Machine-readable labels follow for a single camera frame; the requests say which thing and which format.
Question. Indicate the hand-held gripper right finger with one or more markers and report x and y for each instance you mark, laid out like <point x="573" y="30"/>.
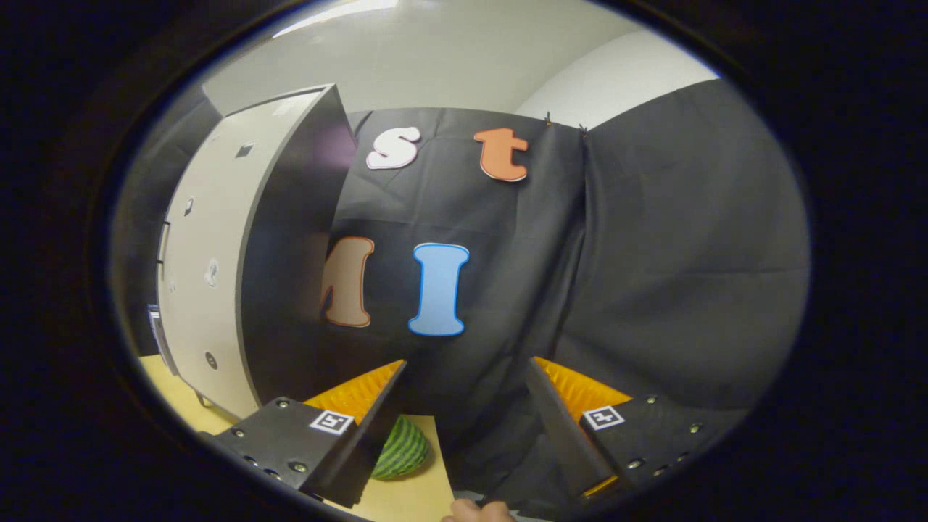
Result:
<point x="562" y="435"/>

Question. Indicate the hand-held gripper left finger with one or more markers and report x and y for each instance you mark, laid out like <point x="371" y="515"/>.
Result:
<point x="370" y="435"/>

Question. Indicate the dark grey shoe cabinet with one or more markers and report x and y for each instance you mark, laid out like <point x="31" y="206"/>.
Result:
<point x="290" y="275"/>

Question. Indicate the toy watermelon slice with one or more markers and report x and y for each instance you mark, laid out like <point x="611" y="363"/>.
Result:
<point x="402" y="449"/>

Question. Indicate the black backdrop cloth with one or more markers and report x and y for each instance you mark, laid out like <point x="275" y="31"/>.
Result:
<point x="652" y="254"/>

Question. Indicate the ceiling light strip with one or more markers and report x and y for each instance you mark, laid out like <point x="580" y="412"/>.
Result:
<point x="333" y="14"/>

